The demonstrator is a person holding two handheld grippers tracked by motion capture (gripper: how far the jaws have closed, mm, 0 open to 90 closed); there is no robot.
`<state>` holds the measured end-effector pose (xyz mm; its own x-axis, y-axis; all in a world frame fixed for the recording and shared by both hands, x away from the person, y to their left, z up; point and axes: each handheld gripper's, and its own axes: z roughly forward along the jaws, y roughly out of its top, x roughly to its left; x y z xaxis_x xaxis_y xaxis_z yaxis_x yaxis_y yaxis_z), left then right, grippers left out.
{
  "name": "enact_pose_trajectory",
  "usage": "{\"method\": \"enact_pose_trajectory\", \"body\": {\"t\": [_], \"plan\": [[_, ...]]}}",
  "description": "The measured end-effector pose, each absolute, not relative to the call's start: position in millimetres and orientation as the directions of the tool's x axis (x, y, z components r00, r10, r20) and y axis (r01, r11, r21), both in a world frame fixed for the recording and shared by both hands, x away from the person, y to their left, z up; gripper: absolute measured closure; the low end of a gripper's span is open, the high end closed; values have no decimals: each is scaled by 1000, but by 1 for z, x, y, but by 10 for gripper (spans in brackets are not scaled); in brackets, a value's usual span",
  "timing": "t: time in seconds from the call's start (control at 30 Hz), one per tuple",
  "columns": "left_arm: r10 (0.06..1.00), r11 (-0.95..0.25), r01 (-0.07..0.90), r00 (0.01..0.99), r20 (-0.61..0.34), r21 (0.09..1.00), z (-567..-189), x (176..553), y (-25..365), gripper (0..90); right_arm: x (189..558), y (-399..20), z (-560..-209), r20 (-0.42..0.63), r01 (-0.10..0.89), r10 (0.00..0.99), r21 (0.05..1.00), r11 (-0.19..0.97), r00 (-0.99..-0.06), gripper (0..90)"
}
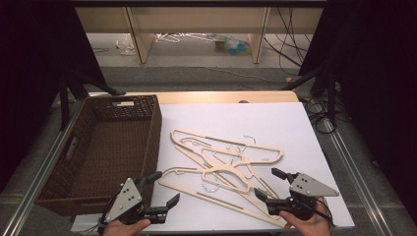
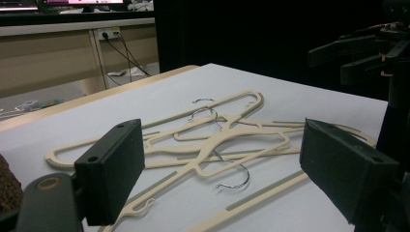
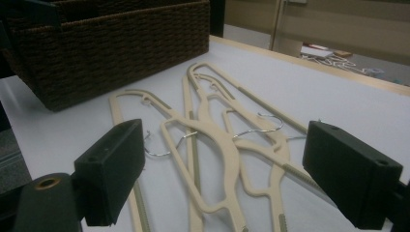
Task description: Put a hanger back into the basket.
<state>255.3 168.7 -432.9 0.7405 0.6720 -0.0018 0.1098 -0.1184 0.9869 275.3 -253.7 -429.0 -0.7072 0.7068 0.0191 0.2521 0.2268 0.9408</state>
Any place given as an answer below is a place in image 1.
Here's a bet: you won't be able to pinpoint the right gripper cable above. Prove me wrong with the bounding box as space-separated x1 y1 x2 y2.
303 197 334 227

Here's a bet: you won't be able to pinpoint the black stand legs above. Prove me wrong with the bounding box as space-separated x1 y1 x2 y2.
58 69 127 132
280 63 340 127

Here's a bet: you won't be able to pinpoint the aluminium rail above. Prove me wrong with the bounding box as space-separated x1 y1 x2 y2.
0 92 91 236
322 117 396 236

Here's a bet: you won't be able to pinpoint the person's left hand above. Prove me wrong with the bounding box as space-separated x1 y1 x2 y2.
101 218 152 236

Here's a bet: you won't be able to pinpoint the coiled black cable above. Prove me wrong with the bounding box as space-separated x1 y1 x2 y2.
303 96 342 135

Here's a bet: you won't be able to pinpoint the black cable bundle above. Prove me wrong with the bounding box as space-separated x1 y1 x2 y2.
264 7 313 77

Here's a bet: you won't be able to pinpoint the white wire hangers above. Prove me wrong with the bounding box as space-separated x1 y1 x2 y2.
154 31 215 44

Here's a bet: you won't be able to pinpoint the brown woven basket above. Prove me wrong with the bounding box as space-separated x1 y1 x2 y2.
33 94 163 217

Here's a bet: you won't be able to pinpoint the clear plastic bag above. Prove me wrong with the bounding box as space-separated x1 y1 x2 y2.
114 34 137 56

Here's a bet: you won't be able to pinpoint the colourful toy blocks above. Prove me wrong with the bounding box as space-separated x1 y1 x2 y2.
213 34 253 56

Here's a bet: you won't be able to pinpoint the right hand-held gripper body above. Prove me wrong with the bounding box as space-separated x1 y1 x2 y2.
265 172 340 221

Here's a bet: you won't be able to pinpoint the black curtain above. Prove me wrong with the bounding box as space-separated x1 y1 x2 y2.
0 0 111 193
298 0 417 215

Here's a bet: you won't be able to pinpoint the beige clothes hanger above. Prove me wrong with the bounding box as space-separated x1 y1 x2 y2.
157 166 288 229
176 135 280 202
199 144 283 221
169 128 285 165

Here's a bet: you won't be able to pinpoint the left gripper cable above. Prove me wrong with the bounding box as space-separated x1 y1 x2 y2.
96 192 121 234

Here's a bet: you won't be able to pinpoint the white table sheet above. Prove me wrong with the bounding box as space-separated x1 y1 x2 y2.
70 101 356 234

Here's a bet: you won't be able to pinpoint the person's right hand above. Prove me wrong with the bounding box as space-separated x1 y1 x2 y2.
278 198 332 236

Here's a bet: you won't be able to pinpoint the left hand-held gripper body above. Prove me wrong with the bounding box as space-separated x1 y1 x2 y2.
103 176 169 226

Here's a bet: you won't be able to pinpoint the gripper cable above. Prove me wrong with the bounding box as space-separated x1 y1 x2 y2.
96 192 121 234
303 197 334 227

